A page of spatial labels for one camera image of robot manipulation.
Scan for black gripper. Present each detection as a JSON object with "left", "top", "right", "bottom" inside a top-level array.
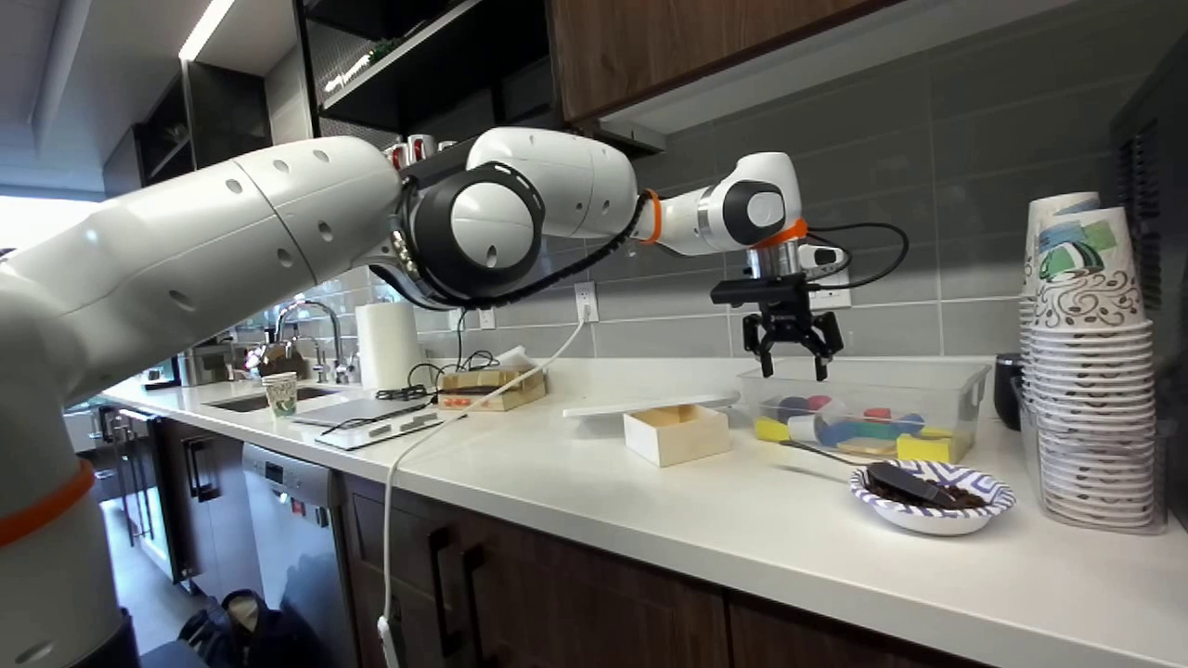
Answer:
[{"left": 709, "top": 275, "right": 841, "bottom": 384}]

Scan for black oval object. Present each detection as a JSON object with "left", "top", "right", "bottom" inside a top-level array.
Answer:
[{"left": 865, "top": 463, "right": 981, "bottom": 507}]

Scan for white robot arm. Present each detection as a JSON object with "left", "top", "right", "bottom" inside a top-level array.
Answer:
[{"left": 0, "top": 128, "right": 841, "bottom": 668}]

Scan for small brown cardboard box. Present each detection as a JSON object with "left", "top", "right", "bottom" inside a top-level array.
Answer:
[{"left": 623, "top": 406, "right": 727, "bottom": 468}]

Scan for patterned paper bowl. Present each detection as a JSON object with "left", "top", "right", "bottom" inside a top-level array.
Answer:
[{"left": 851, "top": 460, "right": 1012, "bottom": 538}]

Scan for clear plastic storage bin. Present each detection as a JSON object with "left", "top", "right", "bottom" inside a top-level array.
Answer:
[{"left": 738, "top": 364, "right": 986, "bottom": 463}]

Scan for yellow flat block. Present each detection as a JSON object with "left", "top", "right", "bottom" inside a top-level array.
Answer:
[{"left": 896, "top": 429, "right": 970, "bottom": 463}]

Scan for stack of paper cups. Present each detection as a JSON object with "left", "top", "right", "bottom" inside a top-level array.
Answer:
[{"left": 1022, "top": 194, "right": 1163, "bottom": 530}]

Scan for stacked brown flat boxes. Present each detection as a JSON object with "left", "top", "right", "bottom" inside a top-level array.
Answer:
[{"left": 439, "top": 368, "right": 548, "bottom": 411}]

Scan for paper towel roll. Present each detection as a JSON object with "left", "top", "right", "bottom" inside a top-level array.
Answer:
[{"left": 357, "top": 303, "right": 419, "bottom": 390}]

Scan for white cutting board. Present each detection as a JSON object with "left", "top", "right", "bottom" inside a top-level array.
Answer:
[{"left": 297, "top": 396, "right": 444, "bottom": 453}]

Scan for chrome sink faucet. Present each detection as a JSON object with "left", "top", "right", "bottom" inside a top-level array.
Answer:
[{"left": 276, "top": 301, "right": 352, "bottom": 387}]

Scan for small paper cup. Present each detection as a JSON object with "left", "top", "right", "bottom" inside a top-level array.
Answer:
[{"left": 263, "top": 371, "right": 297, "bottom": 415}]

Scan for white power cable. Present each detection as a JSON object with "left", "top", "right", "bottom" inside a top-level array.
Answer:
[{"left": 371, "top": 285, "right": 601, "bottom": 668}]

